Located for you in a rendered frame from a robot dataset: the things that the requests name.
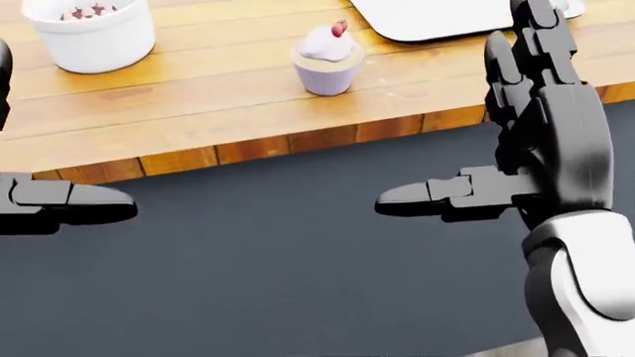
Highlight pink frosted cupcake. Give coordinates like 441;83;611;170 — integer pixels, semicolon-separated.
289;18;365;97

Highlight white bowl with cake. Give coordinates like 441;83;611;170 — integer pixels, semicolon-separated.
21;0;157;74

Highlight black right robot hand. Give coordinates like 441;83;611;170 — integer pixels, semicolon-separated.
374;0;615;232

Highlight white tray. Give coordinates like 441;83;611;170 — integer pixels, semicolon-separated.
346;0;587;43

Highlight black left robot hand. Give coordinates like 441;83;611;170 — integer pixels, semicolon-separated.
0;39;139;236

